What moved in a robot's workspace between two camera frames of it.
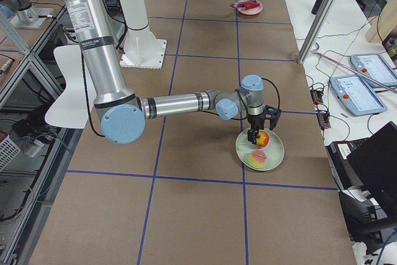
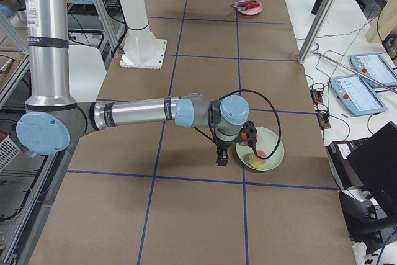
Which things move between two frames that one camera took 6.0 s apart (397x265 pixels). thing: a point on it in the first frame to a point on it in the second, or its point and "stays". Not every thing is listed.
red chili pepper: [250, 5] stays
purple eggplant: [242, 4] stays
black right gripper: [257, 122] to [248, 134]
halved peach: [257, 158] stays
